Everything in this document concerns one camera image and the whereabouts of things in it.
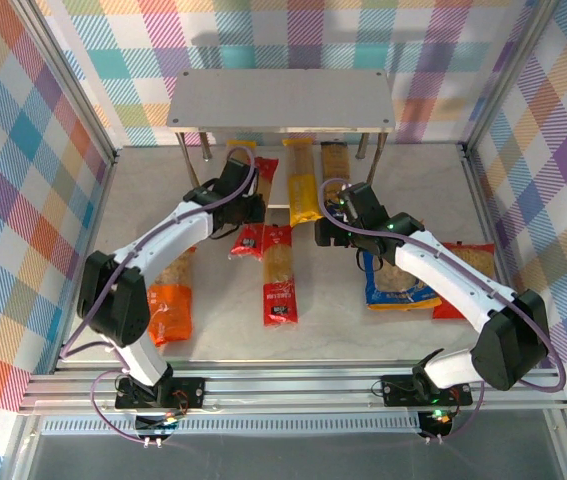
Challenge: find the red pasta bag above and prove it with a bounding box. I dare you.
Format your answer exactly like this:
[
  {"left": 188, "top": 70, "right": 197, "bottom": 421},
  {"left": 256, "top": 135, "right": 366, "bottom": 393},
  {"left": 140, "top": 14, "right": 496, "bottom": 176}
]
[{"left": 431, "top": 242, "right": 497, "bottom": 321}]

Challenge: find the blue macaroni bag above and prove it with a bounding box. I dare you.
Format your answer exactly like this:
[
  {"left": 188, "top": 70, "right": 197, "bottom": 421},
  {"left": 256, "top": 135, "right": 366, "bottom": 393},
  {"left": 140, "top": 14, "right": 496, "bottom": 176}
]
[{"left": 364, "top": 249, "right": 443, "bottom": 312}]

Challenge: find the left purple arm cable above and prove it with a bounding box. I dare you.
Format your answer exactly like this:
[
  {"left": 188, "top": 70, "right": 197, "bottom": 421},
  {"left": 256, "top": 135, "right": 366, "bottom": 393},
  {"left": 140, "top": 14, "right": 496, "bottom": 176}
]
[{"left": 62, "top": 144, "right": 259, "bottom": 446}]

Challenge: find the right black circuit board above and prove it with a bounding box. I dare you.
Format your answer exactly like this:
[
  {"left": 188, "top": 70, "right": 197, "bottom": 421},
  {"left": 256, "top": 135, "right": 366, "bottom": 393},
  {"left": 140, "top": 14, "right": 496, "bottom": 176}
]
[{"left": 420, "top": 408, "right": 453, "bottom": 437}]

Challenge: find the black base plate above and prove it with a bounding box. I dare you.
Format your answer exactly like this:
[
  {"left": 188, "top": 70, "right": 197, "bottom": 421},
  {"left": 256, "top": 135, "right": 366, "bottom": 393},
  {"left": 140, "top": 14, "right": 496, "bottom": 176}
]
[
  {"left": 381, "top": 374, "right": 473, "bottom": 407},
  {"left": 115, "top": 377, "right": 207, "bottom": 409}
]

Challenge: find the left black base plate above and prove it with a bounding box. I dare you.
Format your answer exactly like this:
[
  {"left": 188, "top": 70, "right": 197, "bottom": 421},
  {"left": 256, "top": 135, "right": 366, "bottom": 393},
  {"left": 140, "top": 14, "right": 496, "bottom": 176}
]
[{"left": 115, "top": 377, "right": 207, "bottom": 409}]

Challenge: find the gold and blue spaghetti pack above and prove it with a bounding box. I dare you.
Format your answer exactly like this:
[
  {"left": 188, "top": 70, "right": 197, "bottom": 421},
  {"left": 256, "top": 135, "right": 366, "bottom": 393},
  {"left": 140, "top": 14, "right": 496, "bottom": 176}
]
[{"left": 320, "top": 142, "right": 353, "bottom": 221}]

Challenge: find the aluminium side rail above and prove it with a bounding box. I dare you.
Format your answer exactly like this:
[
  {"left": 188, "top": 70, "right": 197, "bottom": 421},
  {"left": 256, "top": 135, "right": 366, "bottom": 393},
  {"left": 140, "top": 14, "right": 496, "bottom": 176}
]
[
  {"left": 52, "top": 149, "right": 122, "bottom": 374},
  {"left": 457, "top": 142, "right": 539, "bottom": 371}
]

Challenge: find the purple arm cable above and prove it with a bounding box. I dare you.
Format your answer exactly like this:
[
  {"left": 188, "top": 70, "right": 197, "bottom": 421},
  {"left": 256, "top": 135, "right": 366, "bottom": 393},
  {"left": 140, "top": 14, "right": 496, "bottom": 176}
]
[
  {"left": 318, "top": 177, "right": 567, "bottom": 445},
  {"left": 62, "top": 144, "right": 259, "bottom": 446}
]

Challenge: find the two-tier metal shelf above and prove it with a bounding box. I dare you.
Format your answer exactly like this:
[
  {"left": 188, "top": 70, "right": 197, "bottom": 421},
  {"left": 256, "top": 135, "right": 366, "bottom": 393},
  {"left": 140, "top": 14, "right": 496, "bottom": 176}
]
[{"left": 166, "top": 68, "right": 395, "bottom": 211}]

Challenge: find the wide yellow spaghetti pack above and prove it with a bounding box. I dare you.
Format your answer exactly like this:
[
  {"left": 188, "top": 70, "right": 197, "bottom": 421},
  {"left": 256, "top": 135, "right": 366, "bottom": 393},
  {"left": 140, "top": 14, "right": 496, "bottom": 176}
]
[{"left": 282, "top": 138, "right": 325, "bottom": 227}]

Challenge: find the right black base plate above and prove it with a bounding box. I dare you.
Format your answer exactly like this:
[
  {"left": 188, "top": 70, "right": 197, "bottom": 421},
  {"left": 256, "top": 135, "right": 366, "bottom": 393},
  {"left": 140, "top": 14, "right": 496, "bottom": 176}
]
[{"left": 381, "top": 374, "right": 473, "bottom": 407}]

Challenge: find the red spaghetti pack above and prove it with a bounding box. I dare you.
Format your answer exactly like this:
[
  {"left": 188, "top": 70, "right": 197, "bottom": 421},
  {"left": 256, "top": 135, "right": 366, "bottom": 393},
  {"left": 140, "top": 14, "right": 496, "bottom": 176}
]
[
  {"left": 261, "top": 224, "right": 298, "bottom": 327},
  {"left": 227, "top": 157, "right": 280, "bottom": 262}
]

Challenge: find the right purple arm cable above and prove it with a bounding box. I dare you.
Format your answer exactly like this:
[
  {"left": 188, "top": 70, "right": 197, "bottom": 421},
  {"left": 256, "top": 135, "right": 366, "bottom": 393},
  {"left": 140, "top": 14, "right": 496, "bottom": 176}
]
[{"left": 318, "top": 177, "right": 567, "bottom": 445}]

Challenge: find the white slotted cable duct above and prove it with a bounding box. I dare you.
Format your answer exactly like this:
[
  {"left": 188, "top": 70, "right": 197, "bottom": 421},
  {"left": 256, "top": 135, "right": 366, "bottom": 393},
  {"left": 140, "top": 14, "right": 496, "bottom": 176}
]
[{"left": 40, "top": 418, "right": 424, "bottom": 435}]

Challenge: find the orange pasta bag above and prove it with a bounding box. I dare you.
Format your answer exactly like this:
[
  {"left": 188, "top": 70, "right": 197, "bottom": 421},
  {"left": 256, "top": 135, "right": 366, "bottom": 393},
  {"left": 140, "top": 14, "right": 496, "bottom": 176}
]
[{"left": 146, "top": 247, "right": 194, "bottom": 347}]

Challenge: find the aluminium frame post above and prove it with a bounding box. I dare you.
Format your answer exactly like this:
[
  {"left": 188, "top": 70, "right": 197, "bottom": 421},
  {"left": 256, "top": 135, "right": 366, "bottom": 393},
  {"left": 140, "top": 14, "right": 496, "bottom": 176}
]
[
  {"left": 10, "top": 0, "right": 119, "bottom": 169},
  {"left": 462, "top": 0, "right": 564, "bottom": 156}
]

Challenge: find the aluminium mounting rail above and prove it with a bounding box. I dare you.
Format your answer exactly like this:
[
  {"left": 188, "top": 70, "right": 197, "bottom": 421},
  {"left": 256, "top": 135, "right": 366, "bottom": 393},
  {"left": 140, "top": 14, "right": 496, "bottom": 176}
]
[{"left": 17, "top": 360, "right": 567, "bottom": 416}]

